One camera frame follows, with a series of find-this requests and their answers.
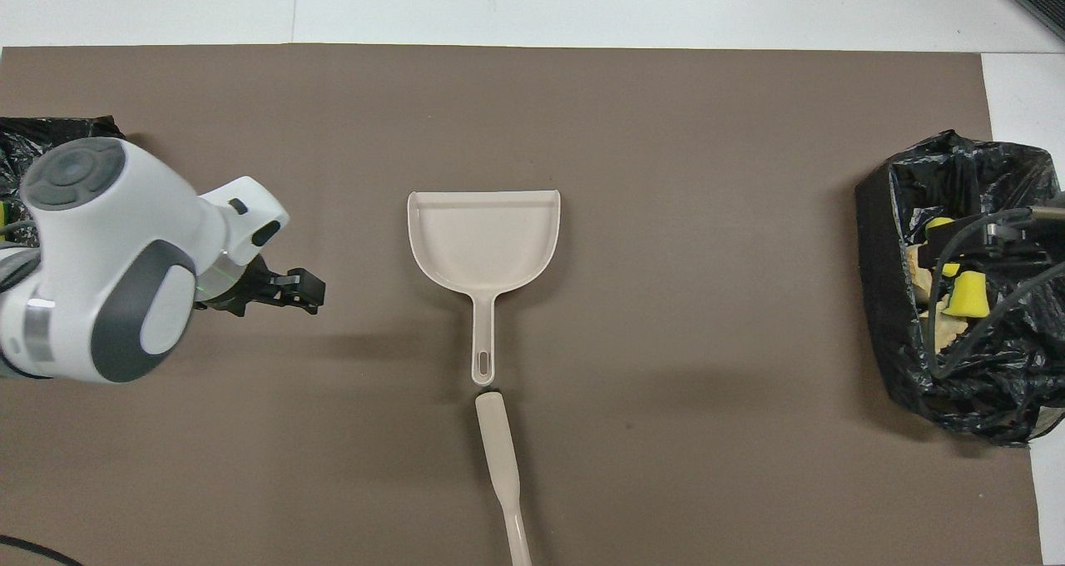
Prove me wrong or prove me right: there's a brown table mat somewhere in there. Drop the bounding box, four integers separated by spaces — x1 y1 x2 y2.
0 44 1043 566

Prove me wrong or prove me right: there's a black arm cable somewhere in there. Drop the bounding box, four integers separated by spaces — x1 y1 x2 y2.
926 204 1065 377
0 534 86 566

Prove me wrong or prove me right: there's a black trash bag bin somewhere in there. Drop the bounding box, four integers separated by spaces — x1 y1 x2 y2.
0 117 127 246
854 130 1065 448

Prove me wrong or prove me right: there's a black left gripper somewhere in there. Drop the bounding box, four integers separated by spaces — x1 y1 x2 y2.
194 254 326 318

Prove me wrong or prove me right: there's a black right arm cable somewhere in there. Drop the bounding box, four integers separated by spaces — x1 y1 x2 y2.
926 204 1065 377

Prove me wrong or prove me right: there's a beige hand brush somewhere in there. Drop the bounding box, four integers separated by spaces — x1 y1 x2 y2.
474 390 533 566

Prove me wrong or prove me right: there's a torn bread piece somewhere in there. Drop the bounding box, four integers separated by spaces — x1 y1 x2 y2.
904 243 937 305
919 295 970 355

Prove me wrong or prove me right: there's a beige plastic dustpan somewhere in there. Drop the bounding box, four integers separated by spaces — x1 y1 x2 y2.
407 190 562 386

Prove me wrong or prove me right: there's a yellow sponge piece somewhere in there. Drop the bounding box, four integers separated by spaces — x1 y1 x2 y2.
925 216 962 278
943 271 993 320

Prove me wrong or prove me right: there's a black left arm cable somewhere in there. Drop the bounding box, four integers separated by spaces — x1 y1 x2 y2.
0 534 86 566

